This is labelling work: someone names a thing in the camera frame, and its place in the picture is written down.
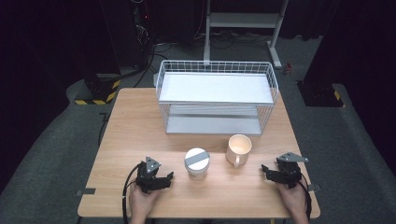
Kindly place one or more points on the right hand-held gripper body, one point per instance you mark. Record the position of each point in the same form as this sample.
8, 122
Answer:
289, 171

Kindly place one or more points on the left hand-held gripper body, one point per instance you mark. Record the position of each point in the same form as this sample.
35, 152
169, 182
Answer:
148, 174

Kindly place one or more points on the white jar with grey-striped lid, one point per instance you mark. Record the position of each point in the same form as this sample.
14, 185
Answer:
196, 161

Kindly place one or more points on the cream mug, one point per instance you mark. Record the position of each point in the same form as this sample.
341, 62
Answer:
238, 149

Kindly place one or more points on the person's right hand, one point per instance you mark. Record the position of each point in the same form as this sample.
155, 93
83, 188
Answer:
292, 197

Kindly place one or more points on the person's left hand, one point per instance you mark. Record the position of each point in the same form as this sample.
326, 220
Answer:
142, 200

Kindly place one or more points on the grey tape strip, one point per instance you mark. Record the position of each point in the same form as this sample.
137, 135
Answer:
85, 192
314, 187

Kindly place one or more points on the small red object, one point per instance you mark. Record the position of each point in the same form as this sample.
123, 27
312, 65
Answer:
288, 69

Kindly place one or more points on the white metal stand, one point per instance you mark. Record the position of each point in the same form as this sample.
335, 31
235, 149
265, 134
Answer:
243, 20

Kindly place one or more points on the black post with striped base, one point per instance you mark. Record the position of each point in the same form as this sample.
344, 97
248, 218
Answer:
320, 95
99, 88

